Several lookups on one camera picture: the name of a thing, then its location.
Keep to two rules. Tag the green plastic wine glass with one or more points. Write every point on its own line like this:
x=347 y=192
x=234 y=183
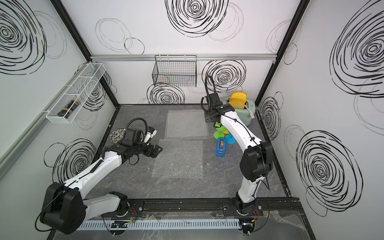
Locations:
x=219 y=130

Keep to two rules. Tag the aluminium wall rail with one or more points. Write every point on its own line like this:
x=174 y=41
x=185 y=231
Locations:
x=183 y=57

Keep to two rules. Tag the black wire wall basket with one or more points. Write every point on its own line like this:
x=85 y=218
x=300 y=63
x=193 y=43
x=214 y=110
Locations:
x=175 y=73

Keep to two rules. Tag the rear yellow toast slice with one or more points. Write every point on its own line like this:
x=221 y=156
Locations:
x=239 y=97

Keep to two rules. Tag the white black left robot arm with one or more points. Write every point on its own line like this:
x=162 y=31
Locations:
x=78 y=187

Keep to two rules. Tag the front yellow toast slice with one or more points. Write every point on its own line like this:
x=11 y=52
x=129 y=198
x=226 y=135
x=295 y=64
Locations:
x=237 y=104

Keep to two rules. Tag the yellow toast slice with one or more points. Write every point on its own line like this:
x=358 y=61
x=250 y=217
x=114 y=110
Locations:
x=239 y=97
x=237 y=104

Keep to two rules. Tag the dark item in shelf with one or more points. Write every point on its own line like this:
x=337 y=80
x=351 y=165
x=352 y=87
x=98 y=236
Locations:
x=69 y=108

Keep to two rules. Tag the white slotted cable duct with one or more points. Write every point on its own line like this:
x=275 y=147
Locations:
x=194 y=224

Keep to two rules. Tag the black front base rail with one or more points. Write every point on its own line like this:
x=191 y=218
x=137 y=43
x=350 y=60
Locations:
x=139 y=208

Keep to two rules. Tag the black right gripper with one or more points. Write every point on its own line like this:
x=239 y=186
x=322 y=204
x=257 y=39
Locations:
x=206 y=117

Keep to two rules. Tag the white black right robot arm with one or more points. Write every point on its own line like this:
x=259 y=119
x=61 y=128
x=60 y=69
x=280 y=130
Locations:
x=257 y=159

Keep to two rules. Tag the blue tape dispenser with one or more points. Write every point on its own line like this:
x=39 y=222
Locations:
x=221 y=152

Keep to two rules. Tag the mint green toaster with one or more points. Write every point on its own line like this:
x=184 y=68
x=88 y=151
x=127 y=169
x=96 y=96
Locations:
x=248 y=113

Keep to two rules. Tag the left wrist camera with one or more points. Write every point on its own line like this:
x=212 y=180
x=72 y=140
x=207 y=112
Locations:
x=151 y=132

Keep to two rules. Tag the patterned small bowl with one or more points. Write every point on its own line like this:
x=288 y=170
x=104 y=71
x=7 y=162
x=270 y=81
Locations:
x=116 y=136

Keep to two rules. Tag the blue plastic wine glass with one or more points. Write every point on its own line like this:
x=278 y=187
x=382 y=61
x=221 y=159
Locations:
x=230 y=139

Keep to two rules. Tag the white wire wall shelf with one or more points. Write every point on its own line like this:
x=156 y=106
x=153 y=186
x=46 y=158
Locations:
x=86 y=88

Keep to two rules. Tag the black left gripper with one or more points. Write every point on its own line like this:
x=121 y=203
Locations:
x=154 y=154

